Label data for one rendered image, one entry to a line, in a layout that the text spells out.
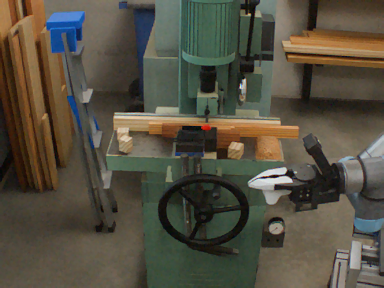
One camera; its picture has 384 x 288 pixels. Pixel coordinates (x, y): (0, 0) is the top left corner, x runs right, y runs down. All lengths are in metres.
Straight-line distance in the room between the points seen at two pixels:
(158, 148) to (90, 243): 1.12
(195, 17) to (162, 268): 0.98
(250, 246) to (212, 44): 0.78
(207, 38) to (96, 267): 1.43
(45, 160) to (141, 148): 1.41
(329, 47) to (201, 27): 2.21
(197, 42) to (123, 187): 1.69
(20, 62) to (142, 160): 1.29
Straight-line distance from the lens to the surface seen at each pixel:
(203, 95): 1.88
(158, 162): 1.87
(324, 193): 1.21
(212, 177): 1.67
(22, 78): 2.99
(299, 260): 2.83
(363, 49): 3.94
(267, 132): 1.99
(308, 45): 3.85
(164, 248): 2.10
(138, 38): 3.64
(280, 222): 1.94
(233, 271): 2.17
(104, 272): 2.73
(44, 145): 3.23
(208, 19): 1.74
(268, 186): 1.15
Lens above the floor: 1.88
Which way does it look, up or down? 30 degrees down
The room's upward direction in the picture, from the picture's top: 1 degrees clockwise
